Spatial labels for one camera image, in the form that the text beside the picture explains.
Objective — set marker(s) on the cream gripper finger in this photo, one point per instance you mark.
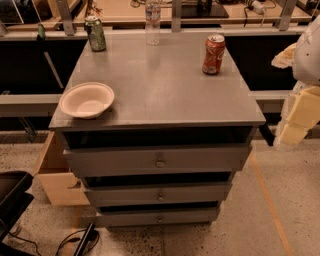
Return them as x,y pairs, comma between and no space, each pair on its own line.
303,116

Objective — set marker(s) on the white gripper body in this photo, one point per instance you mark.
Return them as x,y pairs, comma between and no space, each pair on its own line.
307,58

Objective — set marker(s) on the red coke can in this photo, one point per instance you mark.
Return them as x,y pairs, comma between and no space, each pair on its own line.
215,46

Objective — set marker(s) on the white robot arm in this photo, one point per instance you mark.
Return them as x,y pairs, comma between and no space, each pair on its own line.
306,67

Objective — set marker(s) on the green soda can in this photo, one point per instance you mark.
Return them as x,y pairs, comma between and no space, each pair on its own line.
95,33

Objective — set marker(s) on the white paper bowl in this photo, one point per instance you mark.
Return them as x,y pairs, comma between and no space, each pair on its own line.
87,100

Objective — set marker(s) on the grey drawer cabinet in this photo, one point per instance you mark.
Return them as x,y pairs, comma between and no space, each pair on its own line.
162,100

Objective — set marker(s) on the clear plastic water bottle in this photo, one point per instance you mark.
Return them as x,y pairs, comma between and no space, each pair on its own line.
152,21

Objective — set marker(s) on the bottom drawer with knob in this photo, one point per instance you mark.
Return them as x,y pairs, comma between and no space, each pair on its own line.
162,217

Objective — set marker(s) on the drawer with knob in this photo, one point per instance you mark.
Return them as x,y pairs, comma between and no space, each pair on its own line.
100,162
162,217
157,194

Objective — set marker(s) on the top drawer with knob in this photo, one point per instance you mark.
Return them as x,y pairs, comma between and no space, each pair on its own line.
100,162

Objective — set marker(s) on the middle drawer with knob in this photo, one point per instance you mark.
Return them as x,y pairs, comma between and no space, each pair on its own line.
157,194

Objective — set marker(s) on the wooden box on floor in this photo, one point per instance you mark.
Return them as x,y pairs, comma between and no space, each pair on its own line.
59,183

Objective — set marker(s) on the black bin on floor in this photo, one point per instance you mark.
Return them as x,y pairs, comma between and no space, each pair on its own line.
14,198

